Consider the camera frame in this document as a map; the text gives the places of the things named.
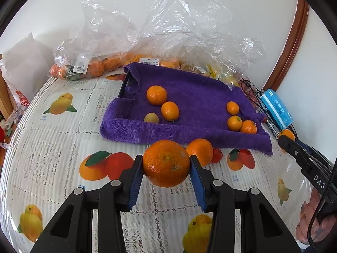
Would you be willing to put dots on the blue packet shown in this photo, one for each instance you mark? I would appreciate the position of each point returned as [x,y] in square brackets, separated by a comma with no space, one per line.
[276,109]

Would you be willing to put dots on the smooth mandarin orange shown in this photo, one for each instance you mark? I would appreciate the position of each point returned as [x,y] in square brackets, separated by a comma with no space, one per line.
[156,95]

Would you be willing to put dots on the white price label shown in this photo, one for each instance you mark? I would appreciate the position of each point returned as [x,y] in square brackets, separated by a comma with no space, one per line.
[81,66]
[149,61]

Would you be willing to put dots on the red and white packet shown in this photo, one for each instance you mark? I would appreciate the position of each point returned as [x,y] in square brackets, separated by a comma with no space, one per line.
[22,98]

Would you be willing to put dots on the clear plastic mandarin bag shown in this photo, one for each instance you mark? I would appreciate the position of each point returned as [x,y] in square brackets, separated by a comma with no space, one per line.
[97,31]

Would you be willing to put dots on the small round kumquat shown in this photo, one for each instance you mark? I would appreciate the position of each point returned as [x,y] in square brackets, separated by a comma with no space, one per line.
[287,134]
[233,108]
[234,122]

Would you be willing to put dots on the bag of pale dried slices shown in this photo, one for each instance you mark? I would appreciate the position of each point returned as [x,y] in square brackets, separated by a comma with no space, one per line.
[194,69]

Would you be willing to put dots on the purple towel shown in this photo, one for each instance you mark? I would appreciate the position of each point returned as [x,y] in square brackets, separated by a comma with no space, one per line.
[197,92]

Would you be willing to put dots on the black tray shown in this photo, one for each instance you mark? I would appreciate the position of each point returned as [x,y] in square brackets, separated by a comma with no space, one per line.
[123,87]

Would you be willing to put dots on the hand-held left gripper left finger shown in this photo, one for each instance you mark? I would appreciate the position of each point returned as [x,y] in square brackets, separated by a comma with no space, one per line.
[135,181]

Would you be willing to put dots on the large oval kumquat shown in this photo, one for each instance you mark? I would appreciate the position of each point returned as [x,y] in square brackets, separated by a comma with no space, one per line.
[170,111]

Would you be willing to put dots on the person's right hand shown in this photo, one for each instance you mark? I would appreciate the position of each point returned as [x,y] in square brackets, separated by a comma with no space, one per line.
[305,221]

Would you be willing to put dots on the yellow packet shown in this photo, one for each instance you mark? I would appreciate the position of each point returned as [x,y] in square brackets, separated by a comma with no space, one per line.
[212,71]

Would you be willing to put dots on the brown wooden door frame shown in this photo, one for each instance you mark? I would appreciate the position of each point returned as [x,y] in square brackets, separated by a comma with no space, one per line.
[289,47]

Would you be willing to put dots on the fruit-print lace tablecloth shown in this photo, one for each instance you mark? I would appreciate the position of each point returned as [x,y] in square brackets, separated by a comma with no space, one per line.
[65,142]

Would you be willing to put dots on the wooden furniture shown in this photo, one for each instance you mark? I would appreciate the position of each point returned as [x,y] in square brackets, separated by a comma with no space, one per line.
[5,89]

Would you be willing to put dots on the pile of bagged mandarins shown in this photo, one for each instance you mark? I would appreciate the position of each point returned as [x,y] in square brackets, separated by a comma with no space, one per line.
[100,66]

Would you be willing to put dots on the small red fruit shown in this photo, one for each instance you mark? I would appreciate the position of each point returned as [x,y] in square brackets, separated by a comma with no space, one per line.
[217,156]

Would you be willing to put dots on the cluttered small items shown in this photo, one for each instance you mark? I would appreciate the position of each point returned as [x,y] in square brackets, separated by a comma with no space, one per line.
[9,126]

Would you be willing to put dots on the clear plastic kumquat bag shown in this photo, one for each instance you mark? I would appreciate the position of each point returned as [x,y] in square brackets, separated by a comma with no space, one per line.
[200,31]

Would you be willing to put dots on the pile of bagged kumquats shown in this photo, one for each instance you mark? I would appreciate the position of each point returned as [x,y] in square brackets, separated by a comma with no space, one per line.
[163,62]

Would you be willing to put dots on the ribbed mandarin orange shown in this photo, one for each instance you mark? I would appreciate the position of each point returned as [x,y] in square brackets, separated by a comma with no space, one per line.
[201,150]

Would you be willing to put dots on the large dimpled mandarin orange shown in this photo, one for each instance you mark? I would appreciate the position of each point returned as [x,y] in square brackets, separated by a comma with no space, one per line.
[165,162]

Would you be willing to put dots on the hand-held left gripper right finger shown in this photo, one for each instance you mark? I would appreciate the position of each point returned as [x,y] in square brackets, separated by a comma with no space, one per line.
[197,181]

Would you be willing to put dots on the kumquat with stem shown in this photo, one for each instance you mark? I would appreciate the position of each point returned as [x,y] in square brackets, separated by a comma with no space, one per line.
[248,127]

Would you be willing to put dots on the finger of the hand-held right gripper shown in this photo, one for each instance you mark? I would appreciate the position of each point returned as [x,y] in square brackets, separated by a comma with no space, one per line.
[297,152]
[312,152]

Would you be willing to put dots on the white plastic bag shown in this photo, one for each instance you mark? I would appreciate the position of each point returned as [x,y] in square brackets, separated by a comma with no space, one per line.
[23,66]

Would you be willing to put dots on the pale yellow small fruit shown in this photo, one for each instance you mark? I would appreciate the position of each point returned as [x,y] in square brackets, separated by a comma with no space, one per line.
[151,117]

